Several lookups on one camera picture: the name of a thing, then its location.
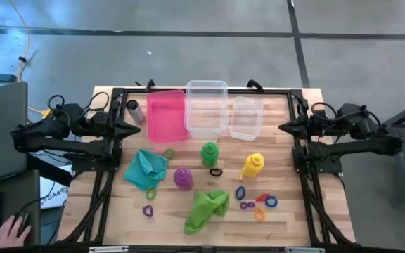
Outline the green sports bottle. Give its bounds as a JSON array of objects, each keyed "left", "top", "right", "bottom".
[{"left": 200, "top": 141, "right": 220, "bottom": 169}]

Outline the green microfiber cloth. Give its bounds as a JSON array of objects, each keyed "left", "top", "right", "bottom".
[{"left": 183, "top": 189, "right": 231, "bottom": 235}]

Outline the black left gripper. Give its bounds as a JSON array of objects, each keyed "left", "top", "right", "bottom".
[{"left": 96, "top": 111, "right": 141, "bottom": 141}]

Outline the purple sports bottle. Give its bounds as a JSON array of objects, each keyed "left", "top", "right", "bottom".
[{"left": 173, "top": 167, "right": 194, "bottom": 192}]

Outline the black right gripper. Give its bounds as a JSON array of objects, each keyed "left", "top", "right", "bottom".
[{"left": 278, "top": 115, "right": 325, "bottom": 138}]

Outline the black metal stand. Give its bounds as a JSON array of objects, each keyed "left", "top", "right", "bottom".
[{"left": 381, "top": 93, "right": 405, "bottom": 207}]

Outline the person's hand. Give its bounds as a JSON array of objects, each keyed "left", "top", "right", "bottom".
[{"left": 0, "top": 214, "right": 32, "bottom": 249}]

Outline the silver metal bracket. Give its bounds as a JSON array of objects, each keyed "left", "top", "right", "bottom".
[
  {"left": 89, "top": 245, "right": 129, "bottom": 253},
  {"left": 285, "top": 247, "right": 326, "bottom": 253}
]

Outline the yellow sports bottle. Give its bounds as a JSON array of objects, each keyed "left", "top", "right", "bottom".
[{"left": 239, "top": 153, "right": 265, "bottom": 181}]

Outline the yellow cable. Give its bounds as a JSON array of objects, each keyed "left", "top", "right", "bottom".
[{"left": 10, "top": 0, "right": 53, "bottom": 119}]

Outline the large clear plastic bin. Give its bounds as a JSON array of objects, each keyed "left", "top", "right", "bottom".
[{"left": 184, "top": 79, "right": 229, "bottom": 138}]

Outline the pink plastic bin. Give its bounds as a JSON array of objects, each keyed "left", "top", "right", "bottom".
[{"left": 146, "top": 89, "right": 191, "bottom": 144}]

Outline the teal microfiber cloth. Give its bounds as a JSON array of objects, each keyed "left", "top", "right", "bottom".
[{"left": 122, "top": 148, "right": 169, "bottom": 192}]

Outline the white printed paper sheet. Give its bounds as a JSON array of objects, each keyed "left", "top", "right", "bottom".
[{"left": 39, "top": 164, "right": 73, "bottom": 210}]

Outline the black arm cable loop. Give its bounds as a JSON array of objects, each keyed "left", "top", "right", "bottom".
[
  {"left": 310, "top": 101, "right": 339, "bottom": 124},
  {"left": 46, "top": 93, "right": 66, "bottom": 113}
]

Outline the small clear plastic bin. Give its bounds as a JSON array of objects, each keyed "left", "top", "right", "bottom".
[{"left": 229, "top": 96, "right": 264, "bottom": 142}]

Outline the silver can with black lid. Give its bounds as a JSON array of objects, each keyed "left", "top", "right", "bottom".
[{"left": 125, "top": 99, "right": 147, "bottom": 127}]

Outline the dark grey desk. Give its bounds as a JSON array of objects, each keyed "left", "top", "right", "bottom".
[{"left": 0, "top": 169, "right": 41, "bottom": 251}]

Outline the yellow-orange coil wristband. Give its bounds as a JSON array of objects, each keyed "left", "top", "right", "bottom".
[{"left": 253, "top": 205, "right": 266, "bottom": 221}]

